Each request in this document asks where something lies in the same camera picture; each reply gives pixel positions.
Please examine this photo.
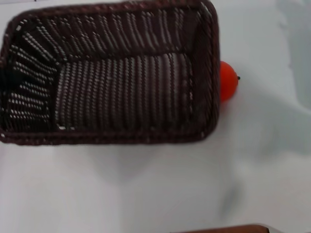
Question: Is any dark brown woven basket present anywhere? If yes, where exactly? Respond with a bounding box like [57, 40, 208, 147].
[0, 0, 222, 147]

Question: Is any red tomato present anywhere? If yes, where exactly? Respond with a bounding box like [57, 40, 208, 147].
[219, 60, 242, 102]

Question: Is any white tablecloth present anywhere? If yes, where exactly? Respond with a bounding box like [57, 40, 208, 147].
[0, 0, 311, 233]

